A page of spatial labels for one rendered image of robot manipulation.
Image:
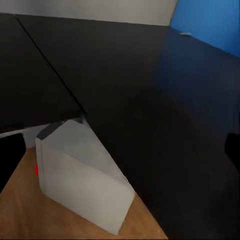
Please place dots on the room divider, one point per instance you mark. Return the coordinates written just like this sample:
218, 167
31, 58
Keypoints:
215, 22

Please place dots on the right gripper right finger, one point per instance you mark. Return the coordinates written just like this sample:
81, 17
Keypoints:
232, 149

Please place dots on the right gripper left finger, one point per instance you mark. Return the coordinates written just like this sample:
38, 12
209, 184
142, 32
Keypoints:
12, 150

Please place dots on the desk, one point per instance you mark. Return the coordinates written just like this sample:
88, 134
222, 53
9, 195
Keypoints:
161, 103

